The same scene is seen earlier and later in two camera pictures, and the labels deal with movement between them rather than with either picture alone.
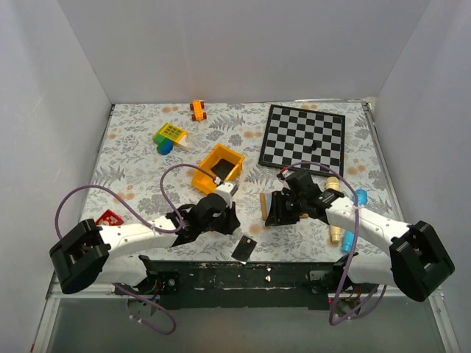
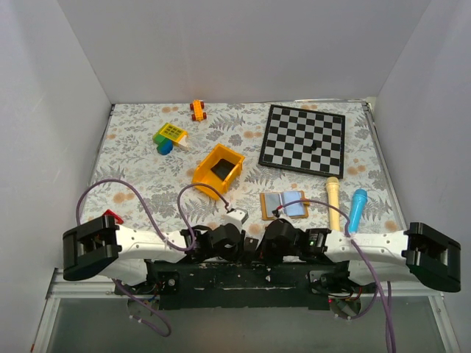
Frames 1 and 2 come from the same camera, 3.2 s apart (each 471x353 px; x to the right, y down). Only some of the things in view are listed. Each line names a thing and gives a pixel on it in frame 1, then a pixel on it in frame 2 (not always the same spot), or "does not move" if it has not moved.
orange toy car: x=197 y=106 does not move
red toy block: x=109 y=218 does not move
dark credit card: x=222 y=168 does not move
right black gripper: x=277 y=215 → x=265 y=254
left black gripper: x=232 y=222 → x=238 y=251
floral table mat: x=154 y=157 does not move
